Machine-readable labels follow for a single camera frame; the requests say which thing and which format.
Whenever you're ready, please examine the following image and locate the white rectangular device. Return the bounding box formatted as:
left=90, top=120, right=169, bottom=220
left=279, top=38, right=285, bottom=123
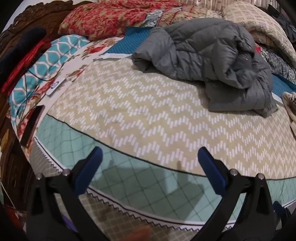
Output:
left=46, top=77, right=66, bottom=96

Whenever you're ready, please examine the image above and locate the teal lattice pillow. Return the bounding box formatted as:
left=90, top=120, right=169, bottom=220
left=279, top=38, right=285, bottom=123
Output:
left=9, top=34, right=90, bottom=109

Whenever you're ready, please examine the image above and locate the red cloth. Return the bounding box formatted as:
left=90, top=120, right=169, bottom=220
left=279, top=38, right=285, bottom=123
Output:
left=0, top=39, right=45, bottom=93

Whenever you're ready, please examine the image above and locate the cream patterned blanket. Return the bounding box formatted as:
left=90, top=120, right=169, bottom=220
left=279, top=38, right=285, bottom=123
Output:
left=223, top=1, right=296, bottom=67

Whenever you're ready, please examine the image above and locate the black smartphone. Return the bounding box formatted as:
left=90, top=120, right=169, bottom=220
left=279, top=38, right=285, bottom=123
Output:
left=20, top=105, right=45, bottom=147

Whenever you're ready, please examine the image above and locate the spotted white fleece blanket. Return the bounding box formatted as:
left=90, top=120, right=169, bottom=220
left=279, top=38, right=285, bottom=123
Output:
left=282, top=91, right=296, bottom=130

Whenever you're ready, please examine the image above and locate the thin black cable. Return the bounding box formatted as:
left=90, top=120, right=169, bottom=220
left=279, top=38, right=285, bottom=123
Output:
left=23, top=62, right=64, bottom=102

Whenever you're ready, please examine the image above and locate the patterned bed sheet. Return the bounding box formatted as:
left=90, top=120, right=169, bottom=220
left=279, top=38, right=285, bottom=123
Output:
left=9, top=27, right=296, bottom=241

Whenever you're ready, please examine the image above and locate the black cloth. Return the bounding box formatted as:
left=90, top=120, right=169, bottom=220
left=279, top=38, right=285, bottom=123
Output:
left=0, top=27, right=47, bottom=72

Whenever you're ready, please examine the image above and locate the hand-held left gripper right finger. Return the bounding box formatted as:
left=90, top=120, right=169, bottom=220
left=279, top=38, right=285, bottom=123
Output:
left=198, top=146, right=277, bottom=241

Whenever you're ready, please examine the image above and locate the pile of dark clothes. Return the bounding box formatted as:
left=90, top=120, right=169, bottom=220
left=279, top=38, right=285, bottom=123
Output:
left=268, top=3, right=296, bottom=44

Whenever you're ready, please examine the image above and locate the grey puffer jacket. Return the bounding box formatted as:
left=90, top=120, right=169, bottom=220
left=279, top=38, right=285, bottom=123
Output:
left=131, top=18, right=279, bottom=117

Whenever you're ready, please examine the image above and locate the carved wooden headboard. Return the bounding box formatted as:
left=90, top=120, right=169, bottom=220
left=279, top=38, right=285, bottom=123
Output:
left=0, top=0, right=95, bottom=211

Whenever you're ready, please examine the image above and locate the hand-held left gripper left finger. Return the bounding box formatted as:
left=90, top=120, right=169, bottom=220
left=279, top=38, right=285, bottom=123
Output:
left=26, top=146, right=109, bottom=241

